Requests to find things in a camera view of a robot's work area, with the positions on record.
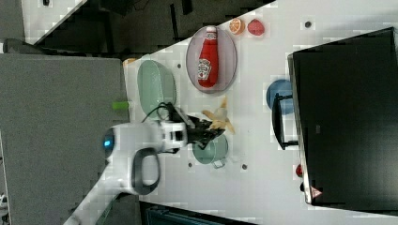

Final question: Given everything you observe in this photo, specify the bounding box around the green perforated colander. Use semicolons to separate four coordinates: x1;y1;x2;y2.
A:
137;60;176;118

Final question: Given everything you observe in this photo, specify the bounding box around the black cable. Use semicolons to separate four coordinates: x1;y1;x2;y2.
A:
141;101;173;124

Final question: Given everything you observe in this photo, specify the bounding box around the red strawberry toy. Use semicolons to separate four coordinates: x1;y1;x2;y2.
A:
247;19;265;37

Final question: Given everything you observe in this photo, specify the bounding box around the green cup with handle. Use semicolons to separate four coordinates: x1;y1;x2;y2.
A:
192;135;228;169

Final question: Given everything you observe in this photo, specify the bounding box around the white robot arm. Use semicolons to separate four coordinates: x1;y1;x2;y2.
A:
63;116;224;225

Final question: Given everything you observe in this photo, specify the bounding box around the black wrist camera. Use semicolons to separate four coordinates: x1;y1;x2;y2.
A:
166;103;195;128

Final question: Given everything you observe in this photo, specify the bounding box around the red plush ketchup bottle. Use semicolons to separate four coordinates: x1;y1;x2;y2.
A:
197;26;219;88

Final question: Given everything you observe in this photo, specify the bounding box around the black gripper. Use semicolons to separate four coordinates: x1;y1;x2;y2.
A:
187;116;224;149

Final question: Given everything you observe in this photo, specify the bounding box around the grey round plate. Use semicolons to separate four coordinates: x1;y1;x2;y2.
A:
186;27;237;94

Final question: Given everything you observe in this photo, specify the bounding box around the plush peeled banana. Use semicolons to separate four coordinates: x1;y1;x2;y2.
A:
202;97;236;134

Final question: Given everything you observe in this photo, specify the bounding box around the toaster oven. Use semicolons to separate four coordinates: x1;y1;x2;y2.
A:
272;27;398;216

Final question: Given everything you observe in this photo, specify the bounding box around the blue metal frame rail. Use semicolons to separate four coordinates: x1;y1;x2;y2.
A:
140;201;255;225

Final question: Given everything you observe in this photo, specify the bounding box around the blue cup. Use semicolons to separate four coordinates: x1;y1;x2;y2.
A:
266;80;294;115

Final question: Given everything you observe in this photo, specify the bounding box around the orange slice toy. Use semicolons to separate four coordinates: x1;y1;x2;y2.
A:
229;18;245;35

